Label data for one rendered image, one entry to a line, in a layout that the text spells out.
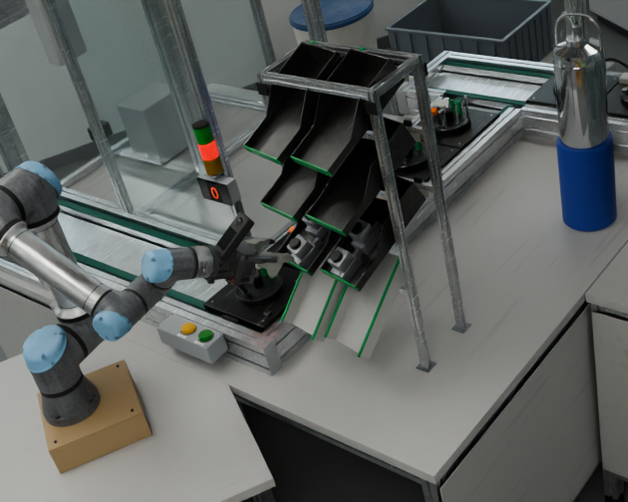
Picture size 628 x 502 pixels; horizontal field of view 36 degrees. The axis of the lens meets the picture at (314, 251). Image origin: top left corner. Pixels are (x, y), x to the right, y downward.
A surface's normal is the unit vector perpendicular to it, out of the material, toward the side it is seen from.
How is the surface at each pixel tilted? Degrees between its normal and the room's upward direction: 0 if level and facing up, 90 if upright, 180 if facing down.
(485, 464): 90
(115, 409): 1
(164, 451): 0
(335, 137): 25
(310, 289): 45
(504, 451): 90
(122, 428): 90
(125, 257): 0
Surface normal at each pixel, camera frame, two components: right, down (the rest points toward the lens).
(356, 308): -0.68, -0.22
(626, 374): -0.62, 0.55
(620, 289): -0.21, -0.81
